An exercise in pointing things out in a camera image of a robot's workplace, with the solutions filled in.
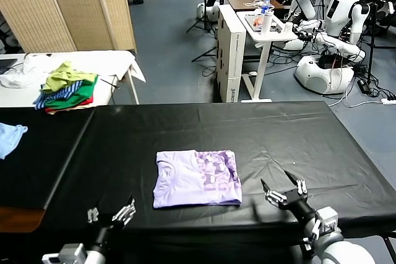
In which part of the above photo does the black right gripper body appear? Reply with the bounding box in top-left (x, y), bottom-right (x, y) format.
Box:
top-left (277, 189), bottom-right (317, 230)

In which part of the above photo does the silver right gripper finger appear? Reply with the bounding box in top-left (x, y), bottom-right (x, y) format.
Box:
top-left (260, 178), bottom-right (287, 208)
top-left (283, 170), bottom-right (308, 197)

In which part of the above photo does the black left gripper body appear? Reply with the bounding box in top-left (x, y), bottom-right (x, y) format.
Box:
top-left (92, 214), bottom-right (124, 251)

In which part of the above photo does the lavender t-shirt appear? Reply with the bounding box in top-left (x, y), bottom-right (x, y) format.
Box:
top-left (152, 149), bottom-right (243, 210)

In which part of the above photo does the small white robot base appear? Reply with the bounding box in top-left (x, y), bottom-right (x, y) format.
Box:
top-left (196, 1), bottom-right (219, 23)

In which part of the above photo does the large black table cover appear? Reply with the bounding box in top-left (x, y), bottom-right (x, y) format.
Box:
top-left (43, 100), bottom-right (396, 240)

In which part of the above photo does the beige garment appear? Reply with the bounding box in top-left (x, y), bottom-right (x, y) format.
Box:
top-left (46, 104), bottom-right (95, 115)

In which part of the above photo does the light blue garment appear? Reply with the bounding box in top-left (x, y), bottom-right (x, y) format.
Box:
top-left (0, 123), bottom-right (28, 160)

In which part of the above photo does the red garment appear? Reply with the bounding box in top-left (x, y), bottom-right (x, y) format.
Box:
top-left (44, 96), bottom-right (93, 113)

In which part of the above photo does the blue striped garment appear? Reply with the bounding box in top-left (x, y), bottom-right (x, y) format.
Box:
top-left (32, 80), bottom-right (84, 110)

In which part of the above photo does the white standing desk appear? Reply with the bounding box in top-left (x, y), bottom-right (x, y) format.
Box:
top-left (236, 10), bottom-right (298, 103)

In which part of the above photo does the white folding side table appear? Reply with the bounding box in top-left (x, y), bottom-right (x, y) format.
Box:
top-left (0, 53), bottom-right (140, 109)

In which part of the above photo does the lime green garment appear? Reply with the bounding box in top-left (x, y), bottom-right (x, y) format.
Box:
top-left (41, 61), bottom-right (98, 93)

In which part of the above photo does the tall white cardboard box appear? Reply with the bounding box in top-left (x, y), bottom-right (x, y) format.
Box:
top-left (216, 4), bottom-right (246, 103)

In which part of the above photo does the white table cloth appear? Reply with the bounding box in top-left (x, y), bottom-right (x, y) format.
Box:
top-left (24, 50), bottom-right (146, 84)

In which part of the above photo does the crumpled white garment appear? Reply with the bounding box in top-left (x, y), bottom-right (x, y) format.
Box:
top-left (0, 55), bottom-right (52, 88)

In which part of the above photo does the black pole stand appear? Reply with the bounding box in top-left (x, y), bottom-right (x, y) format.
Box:
top-left (364, 1), bottom-right (381, 84)

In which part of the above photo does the black tripod stand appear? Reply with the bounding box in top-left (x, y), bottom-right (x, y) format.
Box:
top-left (185, 0), bottom-right (217, 35)
top-left (191, 46), bottom-right (217, 63)

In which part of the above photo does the white thermos bottle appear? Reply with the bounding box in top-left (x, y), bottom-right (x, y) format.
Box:
top-left (260, 9), bottom-right (273, 36)

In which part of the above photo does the grey tray with orange item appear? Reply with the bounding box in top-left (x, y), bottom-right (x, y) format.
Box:
top-left (244, 12), bottom-right (279, 32)

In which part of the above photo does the black laptop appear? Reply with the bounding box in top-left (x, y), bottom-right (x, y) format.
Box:
top-left (0, 58), bottom-right (18, 75)

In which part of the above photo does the bamboo folding screen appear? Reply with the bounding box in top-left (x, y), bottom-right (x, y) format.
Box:
top-left (0, 0), bottom-right (137, 54)

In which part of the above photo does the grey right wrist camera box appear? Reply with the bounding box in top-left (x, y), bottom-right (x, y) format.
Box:
top-left (303, 207), bottom-right (341, 251)

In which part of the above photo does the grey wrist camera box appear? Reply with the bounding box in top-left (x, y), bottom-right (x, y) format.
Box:
top-left (303, 207), bottom-right (341, 251)
top-left (41, 243), bottom-right (87, 264)

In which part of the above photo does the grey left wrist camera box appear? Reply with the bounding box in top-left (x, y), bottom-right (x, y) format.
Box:
top-left (41, 243), bottom-right (87, 264)

